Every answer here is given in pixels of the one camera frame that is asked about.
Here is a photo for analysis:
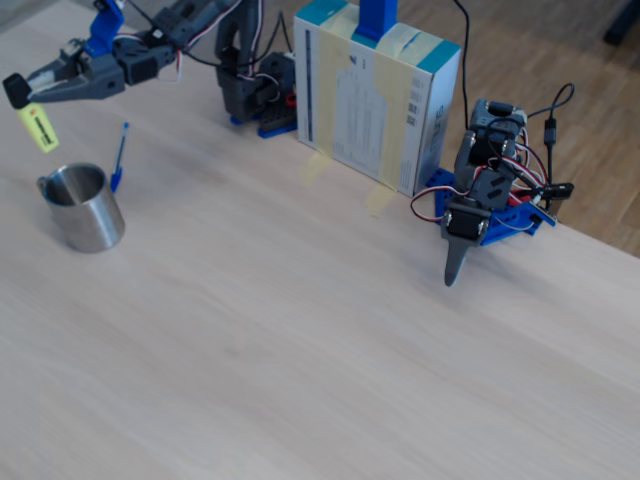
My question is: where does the bare grey gripper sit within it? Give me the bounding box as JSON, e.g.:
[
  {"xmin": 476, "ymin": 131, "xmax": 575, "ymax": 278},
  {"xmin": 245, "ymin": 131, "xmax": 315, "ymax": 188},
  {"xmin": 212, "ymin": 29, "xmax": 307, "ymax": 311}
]
[{"xmin": 439, "ymin": 198, "xmax": 493, "ymax": 289}]

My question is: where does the grey camera-carrying gripper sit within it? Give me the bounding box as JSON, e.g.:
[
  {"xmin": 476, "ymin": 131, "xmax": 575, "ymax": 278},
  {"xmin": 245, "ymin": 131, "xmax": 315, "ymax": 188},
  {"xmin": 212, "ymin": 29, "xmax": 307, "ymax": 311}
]
[{"xmin": 26, "ymin": 51, "xmax": 127, "ymax": 104}]

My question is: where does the yellow Stabilo highlighter pen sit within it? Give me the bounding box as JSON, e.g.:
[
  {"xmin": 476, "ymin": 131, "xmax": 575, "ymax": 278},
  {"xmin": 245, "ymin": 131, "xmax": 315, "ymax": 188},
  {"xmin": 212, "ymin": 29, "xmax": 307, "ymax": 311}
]
[{"xmin": 2, "ymin": 73, "xmax": 60, "ymax": 154}]

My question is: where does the blue ballpoint pen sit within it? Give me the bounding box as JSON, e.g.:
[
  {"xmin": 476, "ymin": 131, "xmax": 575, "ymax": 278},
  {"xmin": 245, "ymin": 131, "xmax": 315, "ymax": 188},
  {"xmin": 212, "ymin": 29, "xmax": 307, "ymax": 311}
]
[{"xmin": 109, "ymin": 122, "xmax": 131, "ymax": 194}]

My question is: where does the silver metal cup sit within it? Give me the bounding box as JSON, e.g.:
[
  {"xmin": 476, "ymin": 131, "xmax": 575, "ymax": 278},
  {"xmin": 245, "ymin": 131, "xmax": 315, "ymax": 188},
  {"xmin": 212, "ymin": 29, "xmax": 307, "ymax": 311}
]
[{"xmin": 36, "ymin": 162, "xmax": 126, "ymax": 254}]

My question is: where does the white and teal cardboard box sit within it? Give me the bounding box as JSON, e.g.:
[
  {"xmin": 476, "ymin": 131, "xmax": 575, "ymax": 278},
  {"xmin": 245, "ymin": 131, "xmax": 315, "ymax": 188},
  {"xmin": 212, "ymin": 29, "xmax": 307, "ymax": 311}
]
[{"xmin": 293, "ymin": 0, "xmax": 462, "ymax": 199}]

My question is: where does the yellow masking tape strip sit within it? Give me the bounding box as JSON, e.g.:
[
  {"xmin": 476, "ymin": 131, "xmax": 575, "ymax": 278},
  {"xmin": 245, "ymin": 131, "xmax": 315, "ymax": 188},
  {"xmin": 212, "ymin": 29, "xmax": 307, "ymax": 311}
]
[
  {"xmin": 366, "ymin": 24, "xmax": 422, "ymax": 220},
  {"xmin": 298, "ymin": 2, "xmax": 354, "ymax": 190}
]

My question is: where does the dark furniture piece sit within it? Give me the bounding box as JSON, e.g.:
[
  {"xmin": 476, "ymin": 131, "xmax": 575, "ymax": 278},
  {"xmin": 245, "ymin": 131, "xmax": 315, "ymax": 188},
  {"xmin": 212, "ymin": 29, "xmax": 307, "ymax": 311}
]
[{"xmin": 603, "ymin": 0, "xmax": 640, "ymax": 47}]

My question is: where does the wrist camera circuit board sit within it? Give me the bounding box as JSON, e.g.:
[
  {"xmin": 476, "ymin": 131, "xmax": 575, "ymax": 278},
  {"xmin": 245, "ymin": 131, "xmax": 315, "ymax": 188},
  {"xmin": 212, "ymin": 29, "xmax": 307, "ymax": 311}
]
[{"xmin": 59, "ymin": 39, "xmax": 89, "ymax": 61}]

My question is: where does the blue arm base plate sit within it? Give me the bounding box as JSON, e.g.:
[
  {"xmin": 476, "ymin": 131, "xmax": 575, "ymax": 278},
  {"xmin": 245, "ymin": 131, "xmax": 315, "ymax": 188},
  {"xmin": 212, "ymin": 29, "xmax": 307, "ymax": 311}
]
[
  {"xmin": 427, "ymin": 167, "xmax": 557, "ymax": 247},
  {"xmin": 228, "ymin": 112, "xmax": 300, "ymax": 139}
]

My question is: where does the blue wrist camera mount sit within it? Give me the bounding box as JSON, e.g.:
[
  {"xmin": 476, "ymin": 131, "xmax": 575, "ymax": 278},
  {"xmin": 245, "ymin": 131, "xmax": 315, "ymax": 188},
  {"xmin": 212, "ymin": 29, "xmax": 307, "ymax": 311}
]
[{"xmin": 82, "ymin": 0, "xmax": 126, "ymax": 56}]

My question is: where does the grey arm without camera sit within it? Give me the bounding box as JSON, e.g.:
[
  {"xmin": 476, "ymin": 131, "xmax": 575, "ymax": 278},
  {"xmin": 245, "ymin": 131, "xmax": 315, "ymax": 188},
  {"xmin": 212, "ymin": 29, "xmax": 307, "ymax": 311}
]
[{"xmin": 452, "ymin": 98, "xmax": 530, "ymax": 214}]

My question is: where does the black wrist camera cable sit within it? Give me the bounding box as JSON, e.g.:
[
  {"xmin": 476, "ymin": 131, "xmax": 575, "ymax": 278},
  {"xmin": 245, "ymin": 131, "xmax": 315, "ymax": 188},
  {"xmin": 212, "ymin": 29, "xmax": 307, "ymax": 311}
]
[{"xmin": 124, "ymin": 0, "xmax": 294, "ymax": 69}]

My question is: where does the black usb cable with box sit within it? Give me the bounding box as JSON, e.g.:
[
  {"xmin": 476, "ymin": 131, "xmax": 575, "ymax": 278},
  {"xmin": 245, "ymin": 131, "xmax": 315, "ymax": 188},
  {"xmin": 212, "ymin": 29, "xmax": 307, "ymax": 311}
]
[{"xmin": 527, "ymin": 82, "xmax": 576, "ymax": 202}]

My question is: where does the grey arm with wrist camera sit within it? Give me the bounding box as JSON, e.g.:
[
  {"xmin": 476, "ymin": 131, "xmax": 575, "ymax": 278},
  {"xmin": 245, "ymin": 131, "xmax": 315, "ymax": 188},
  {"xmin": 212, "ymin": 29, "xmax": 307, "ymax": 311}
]
[{"xmin": 115, "ymin": 0, "xmax": 301, "ymax": 129}]

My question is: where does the black hanging cable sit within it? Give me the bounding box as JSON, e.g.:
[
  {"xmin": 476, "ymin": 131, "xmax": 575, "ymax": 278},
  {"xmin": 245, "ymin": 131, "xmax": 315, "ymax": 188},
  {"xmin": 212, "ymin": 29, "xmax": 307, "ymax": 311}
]
[{"xmin": 452, "ymin": 0, "xmax": 474, "ymax": 134}]

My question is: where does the blue camera stand post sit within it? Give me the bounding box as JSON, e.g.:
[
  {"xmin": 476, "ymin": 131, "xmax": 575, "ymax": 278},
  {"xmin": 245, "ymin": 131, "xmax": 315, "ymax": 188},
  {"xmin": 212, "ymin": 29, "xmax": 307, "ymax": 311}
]
[{"xmin": 351, "ymin": 0, "xmax": 399, "ymax": 41}]

